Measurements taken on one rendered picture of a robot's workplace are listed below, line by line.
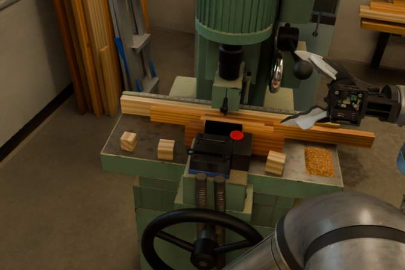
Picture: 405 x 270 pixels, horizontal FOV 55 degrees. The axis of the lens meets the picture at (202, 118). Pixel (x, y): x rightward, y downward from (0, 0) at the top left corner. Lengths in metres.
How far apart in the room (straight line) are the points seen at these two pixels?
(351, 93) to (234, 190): 0.32
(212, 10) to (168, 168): 0.40
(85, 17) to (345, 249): 2.12
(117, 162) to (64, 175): 1.29
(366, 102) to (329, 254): 0.43
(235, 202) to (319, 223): 0.49
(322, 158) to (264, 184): 0.16
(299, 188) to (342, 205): 0.58
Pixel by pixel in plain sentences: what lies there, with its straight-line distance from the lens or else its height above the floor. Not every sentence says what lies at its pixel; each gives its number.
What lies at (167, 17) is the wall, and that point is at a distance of 3.71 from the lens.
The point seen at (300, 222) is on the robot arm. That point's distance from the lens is 0.45.
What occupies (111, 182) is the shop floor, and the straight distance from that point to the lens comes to 2.19.
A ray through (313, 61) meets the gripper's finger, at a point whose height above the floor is 1.23.
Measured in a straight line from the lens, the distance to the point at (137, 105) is 1.11.
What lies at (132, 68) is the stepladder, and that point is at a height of 0.65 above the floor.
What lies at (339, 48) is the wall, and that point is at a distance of 3.52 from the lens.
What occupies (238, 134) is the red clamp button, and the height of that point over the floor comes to 1.03.
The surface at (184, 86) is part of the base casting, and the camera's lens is 1.43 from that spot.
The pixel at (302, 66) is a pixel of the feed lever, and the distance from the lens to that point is 0.70.
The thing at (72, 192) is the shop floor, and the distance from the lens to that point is 2.19.
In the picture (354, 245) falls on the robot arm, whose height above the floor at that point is 1.29.
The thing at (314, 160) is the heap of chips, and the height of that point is 0.92.
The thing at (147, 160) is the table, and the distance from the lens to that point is 0.98.
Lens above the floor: 1.57
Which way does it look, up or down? 37 degrees down
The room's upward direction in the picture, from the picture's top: 3 degrees clockwise
